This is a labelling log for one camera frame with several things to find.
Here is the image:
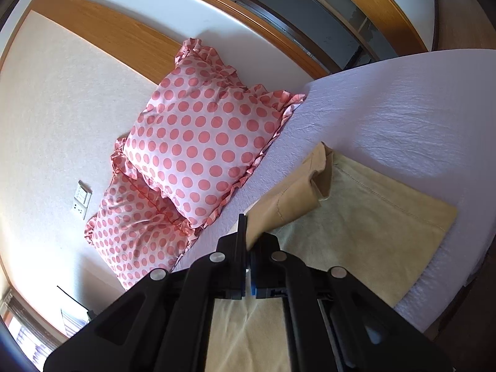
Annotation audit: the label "pink polka-dot pillow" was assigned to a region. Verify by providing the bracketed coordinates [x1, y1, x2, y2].
[118, 39, 305, 229]
[83, 174, 198, 291]

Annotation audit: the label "khaki tan pants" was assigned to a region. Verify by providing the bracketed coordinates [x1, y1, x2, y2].
[206, 144, 457, 371]

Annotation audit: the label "lavender bed sheet mattress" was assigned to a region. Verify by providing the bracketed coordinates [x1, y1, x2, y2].
[178, 49, 495, 331]

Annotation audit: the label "wooden door frame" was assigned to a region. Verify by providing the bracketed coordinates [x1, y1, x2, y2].
[201, 0, 436, 77]

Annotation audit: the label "right pink polka-dot pillow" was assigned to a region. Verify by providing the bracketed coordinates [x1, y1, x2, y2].
[118, 39, 305, 229]

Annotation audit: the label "white wall socket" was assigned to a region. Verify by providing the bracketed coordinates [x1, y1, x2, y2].
[78, 187, 92, 218]

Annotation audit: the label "black flat television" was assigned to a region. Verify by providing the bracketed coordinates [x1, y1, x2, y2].
[56, 286, 97, 338]

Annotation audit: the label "white wall switch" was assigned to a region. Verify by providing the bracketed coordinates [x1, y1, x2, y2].
[74, 180, 92, 207]

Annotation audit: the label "wooden headboard panel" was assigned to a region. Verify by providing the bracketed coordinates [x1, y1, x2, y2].
[29, 0, 181, 84]

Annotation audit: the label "left pink polka-dot pillow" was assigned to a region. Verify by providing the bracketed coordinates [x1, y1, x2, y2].
[83, 174, 198, 291]

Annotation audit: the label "dark window curtain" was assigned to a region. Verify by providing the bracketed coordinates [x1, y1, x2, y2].
[1, 287, 67, 371]

